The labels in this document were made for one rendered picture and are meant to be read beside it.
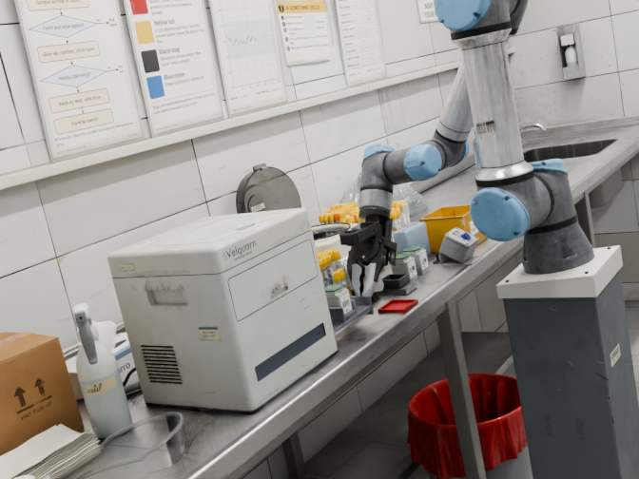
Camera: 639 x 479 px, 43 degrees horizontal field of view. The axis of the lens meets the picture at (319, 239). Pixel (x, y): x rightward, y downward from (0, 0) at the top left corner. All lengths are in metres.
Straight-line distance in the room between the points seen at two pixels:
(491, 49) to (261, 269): 0.60
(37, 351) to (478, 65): 0.97
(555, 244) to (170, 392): 0.84
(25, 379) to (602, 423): 1.15
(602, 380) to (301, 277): 0.68
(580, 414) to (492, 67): 0.76
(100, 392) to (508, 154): 0.88
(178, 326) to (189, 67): 1.00
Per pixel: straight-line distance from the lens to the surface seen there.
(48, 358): 1.55
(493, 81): 1.63
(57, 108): 1.98
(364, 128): 3.00
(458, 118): 1.84
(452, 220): 2.22
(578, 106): 4.24
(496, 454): 2.31
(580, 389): 1.84
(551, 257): 1.78
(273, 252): 1.48
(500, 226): 1.66
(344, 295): 1.70
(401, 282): 1.95
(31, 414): 1.55
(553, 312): 1.79
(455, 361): 2.07
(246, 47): 2.50
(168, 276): 1.45
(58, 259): 1.95
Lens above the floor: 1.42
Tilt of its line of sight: 11 degrees down
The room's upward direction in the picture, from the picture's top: 12 degrees counter-clockwise
